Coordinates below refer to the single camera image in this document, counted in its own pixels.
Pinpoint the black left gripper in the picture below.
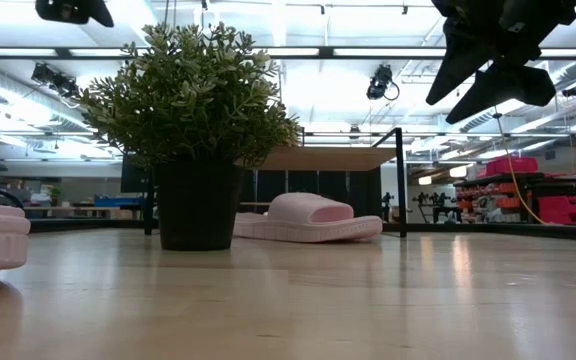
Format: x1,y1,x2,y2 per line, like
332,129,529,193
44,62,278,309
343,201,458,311
35,0,116,29

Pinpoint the black aluminium table frame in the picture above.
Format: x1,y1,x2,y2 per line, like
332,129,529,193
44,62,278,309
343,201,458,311
0,44,576,242

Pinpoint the green potted artificial plant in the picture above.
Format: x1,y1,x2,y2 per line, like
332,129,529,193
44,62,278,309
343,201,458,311
78,20,303,252

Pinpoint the red plastic bin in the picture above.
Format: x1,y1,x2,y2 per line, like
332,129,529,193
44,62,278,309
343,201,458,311
537,195,576,226
476,157,539,179

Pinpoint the yellow cable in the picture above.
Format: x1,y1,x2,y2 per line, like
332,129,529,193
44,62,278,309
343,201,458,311
492,113,552,226

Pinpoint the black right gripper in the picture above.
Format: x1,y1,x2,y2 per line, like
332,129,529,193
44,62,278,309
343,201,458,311
425,0,576,126

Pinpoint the overhead black camera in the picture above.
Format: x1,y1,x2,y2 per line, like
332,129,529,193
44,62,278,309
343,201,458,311
366,63,401,102

